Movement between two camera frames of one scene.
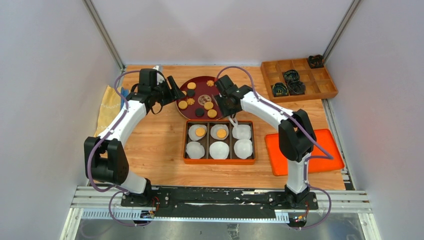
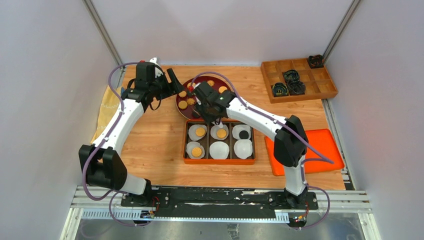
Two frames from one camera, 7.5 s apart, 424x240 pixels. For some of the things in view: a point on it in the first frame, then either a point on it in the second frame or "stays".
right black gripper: x=225 y=111 → x=199 y=107
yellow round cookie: x=200 y=132 stays
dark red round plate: x=199 y=102 stays
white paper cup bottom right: x=243 y=148 stays
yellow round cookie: x=191 y=85 → x=196 y=152
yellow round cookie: x=221 y=133 stays
